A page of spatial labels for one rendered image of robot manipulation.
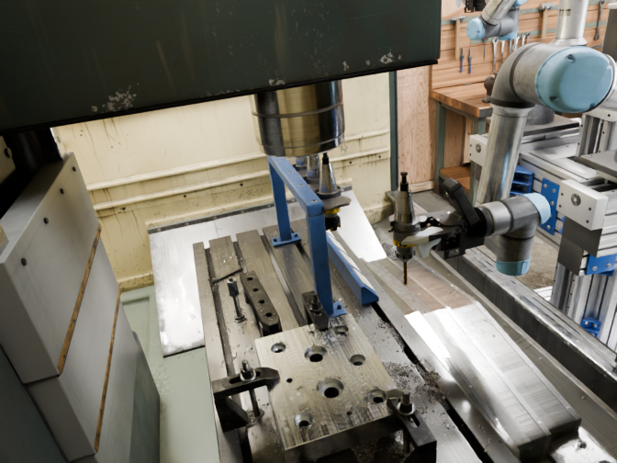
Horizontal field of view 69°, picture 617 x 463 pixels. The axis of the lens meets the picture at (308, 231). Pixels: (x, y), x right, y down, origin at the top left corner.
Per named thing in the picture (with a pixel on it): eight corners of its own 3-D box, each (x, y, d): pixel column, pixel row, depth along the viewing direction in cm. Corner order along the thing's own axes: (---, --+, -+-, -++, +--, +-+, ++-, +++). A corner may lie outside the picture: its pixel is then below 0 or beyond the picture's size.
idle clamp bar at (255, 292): (258, 288, 133) (254, 269, 130) (286, 341, 112) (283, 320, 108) (242, 293, 132) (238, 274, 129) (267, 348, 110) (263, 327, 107)
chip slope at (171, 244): (354, 235, 213) (352, 184, 201) (431, 323, 153) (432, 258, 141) (162, 281, 195) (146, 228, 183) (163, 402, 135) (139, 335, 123)
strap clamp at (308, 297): (318, 324, 116) (311, 276, 109) (335, 358, 104) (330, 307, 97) (305, 328, 115) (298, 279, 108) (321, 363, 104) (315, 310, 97)
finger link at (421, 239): (410, 268, 93) (443, 254, 97) (410, 242, 90) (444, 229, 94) (400, 262, 95) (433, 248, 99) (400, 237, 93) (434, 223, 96)
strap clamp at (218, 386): (283, 400, 95) (273, 346, 88) (286, 412, 92) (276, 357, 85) (220, 420, 92) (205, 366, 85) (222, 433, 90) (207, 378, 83)
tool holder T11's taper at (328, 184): (318, 186, 112) (315, 161, 108) (336, 185, 112) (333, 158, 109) (319, 194, 108) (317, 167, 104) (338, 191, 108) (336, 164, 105)
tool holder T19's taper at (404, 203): (389, 218, 95) (388, 188, 92) (406, 212, 97) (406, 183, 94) (402, 225, 92) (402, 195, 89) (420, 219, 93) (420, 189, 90)
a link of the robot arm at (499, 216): (511, 208, 96) (487, 195, 103) (493, 212, 96) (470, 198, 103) (508, 239, 100) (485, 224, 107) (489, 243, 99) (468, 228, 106)
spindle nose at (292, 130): (244, 144, 85) (232, 77, 79) (319, 126, 90) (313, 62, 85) (278, 166, 72) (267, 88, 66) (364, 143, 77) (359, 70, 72)
